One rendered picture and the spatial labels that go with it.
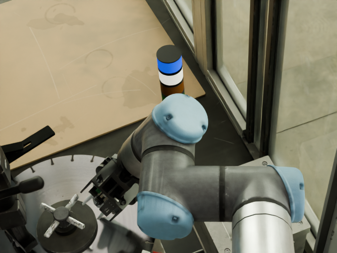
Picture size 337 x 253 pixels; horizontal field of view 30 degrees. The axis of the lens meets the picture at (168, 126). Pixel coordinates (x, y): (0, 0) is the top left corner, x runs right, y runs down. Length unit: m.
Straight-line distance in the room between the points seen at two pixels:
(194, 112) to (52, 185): 0.45
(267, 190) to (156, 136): 0.17
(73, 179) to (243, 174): 0.49
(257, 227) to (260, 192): 0.06
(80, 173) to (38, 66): 0.56
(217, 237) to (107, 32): 0.79
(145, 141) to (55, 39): 0.96
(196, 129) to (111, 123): 0.72
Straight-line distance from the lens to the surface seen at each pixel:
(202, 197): 0.82
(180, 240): 1.36
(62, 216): 1.14
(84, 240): 1.16
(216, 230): 1.20
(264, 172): 0.83
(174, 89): 1.17
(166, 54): 1.13
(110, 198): 1.01
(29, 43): 1.81
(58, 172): 1.26
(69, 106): 1.62
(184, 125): 0.85
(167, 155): 0.84
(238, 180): 0.82
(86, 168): 1.25
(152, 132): 0.87
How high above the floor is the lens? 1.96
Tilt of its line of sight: 52 degrees down
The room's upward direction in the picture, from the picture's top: 7 degrees counter-clockwise
